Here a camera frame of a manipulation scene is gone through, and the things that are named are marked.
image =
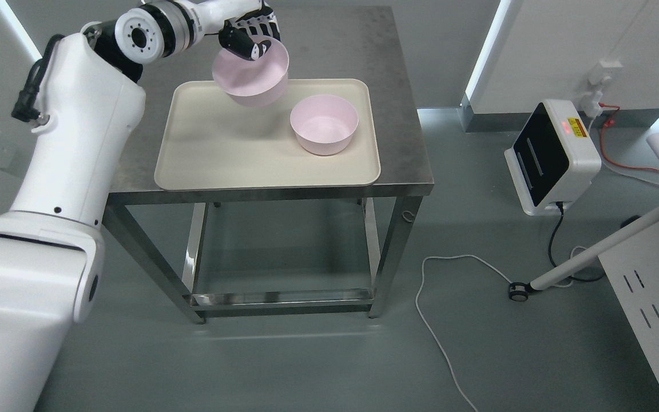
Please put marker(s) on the white black charging device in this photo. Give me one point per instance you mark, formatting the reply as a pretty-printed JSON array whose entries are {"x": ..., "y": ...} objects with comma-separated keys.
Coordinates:
[{"x": 553, "y": 160}]

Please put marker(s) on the stainless steel table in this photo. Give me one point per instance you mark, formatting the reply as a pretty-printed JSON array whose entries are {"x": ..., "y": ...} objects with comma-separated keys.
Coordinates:
[{"x": 324, "y": 42}]

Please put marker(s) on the white cart leg with caster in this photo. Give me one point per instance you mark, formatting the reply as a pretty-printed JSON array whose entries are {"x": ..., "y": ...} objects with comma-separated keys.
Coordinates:
[{"x": 519, "y": 292}]

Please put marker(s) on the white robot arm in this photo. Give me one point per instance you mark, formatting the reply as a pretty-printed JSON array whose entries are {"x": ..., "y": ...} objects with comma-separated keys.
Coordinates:
[{"x": 83, "y": 101}]

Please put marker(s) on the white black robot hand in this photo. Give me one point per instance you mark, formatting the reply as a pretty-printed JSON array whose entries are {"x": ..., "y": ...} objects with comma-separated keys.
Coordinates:
[{"x": 250, "y": 35}]

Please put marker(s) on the pink bowl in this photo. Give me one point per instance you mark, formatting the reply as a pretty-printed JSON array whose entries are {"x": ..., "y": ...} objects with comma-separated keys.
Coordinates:
[
  {"x": 253, "y": 84},
  {"x": 324, "y": 125}
]

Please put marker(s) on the beige plastic tray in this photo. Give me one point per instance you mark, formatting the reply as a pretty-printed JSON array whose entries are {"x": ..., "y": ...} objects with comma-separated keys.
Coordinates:
[{"x": 211, "y": 142}]

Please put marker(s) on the white wall socket plug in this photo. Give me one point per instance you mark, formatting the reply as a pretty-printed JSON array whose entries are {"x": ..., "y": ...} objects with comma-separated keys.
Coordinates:
[{"x": 600, "y": 76}]

